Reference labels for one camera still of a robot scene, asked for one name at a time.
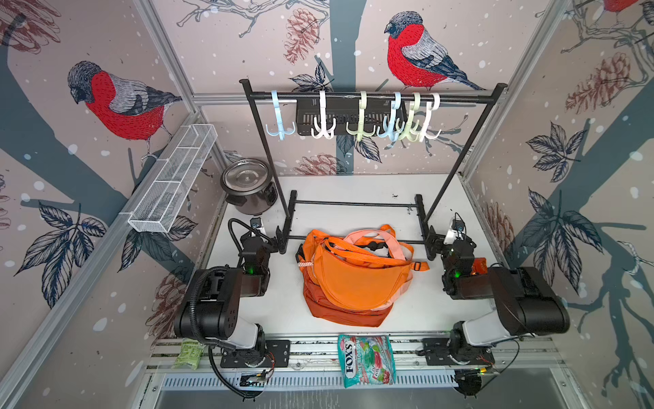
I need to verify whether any bright orange sling bag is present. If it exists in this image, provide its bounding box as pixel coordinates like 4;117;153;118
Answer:
298;225;430;312

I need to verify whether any pink sling bag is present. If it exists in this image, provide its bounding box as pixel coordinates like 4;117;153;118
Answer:
338;225;429;311

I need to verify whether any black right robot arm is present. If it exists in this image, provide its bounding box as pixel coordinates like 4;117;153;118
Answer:
427;229;571;365

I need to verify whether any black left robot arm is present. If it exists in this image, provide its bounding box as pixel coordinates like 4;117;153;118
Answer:
173;218;291;400

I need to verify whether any light blue hook far left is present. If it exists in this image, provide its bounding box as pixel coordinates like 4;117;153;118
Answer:
265;90;296;141

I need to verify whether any light blue hook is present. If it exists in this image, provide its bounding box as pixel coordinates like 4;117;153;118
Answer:
377;92;402;143
265;90;296;141

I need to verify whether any light green hook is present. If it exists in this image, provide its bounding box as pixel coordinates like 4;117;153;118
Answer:
398;92;422;141
346;91;376;142

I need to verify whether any white hook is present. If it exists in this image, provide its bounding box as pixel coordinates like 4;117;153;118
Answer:
418;93;442;142
311;90;337;140

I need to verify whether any Fox's candy bag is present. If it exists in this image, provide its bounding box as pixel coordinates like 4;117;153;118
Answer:
337;335;397;389

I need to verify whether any light green hook middle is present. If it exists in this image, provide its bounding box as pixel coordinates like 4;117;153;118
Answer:
346;91;376;142

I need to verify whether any white hook far right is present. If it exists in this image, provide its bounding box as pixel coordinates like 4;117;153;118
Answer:
418;93;442;142

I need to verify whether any red snack packet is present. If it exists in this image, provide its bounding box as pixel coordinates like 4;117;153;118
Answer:
471;257;488;276

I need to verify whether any steel rice cooker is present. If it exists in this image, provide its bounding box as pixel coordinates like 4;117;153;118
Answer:
220;158;279;216

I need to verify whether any dark orange backpack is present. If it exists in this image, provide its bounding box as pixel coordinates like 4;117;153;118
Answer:
300;265;395;329

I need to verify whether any green snack packet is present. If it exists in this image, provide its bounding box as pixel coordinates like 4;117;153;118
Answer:
172;338;205;371

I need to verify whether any small circuit board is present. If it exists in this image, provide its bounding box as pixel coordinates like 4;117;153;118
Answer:
239;372;268;388

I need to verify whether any black clothes rack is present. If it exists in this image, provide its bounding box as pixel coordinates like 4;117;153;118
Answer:
239;78;509;250

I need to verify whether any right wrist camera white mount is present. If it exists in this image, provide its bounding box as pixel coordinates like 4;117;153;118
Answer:
444;212;467;245

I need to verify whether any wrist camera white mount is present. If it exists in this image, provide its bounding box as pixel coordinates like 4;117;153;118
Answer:
250;216;265;233
444;212;467;245

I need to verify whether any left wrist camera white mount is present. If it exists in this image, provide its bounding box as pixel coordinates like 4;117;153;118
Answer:
250;216;265;233

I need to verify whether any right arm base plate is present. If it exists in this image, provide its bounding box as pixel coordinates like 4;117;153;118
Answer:
417;337;496;366

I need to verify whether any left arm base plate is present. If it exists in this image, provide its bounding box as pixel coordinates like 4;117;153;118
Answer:
220;339;291;369

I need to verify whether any white wire mesh basket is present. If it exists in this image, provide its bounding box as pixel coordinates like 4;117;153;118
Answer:
128;124;217;233

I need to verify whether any black perforated wall shelf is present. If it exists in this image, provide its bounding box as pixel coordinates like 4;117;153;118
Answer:
295;97;393;136

